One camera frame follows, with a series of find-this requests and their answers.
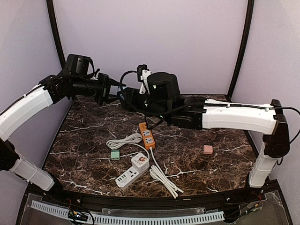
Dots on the left black frame post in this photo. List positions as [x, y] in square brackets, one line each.
[55, 32]

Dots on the white power strip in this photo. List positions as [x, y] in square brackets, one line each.
[127, 178]

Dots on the small green circuit board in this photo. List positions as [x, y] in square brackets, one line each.
[76, 215]

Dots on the right black frame post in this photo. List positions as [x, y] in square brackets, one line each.
[242, 49]

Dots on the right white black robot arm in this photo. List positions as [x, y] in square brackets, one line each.
[159, 96]

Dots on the white cube socket adapter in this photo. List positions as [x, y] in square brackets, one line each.
[140, 162]

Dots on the orange power strip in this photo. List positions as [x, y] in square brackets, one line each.
[147, 137]

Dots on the green plug adapter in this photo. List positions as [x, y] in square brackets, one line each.
[115, 155]

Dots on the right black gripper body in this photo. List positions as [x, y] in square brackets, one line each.
[128, 98]

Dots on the black frame post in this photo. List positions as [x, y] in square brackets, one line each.
[242, 49]
[55, 32]

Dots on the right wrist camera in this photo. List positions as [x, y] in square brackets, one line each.
[143, 73]

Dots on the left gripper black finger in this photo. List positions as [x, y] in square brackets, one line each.
[115, 83]
[112, 98]

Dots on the black front table rail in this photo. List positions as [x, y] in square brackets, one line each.
[221, 200]

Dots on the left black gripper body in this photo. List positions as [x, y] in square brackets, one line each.
[103, 88]

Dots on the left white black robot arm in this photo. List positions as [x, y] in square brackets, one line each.
[72, 81]

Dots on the pink plug adapter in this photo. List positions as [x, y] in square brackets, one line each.
[208, 149]

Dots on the white slotted cable duct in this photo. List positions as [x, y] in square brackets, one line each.
[195, 216]

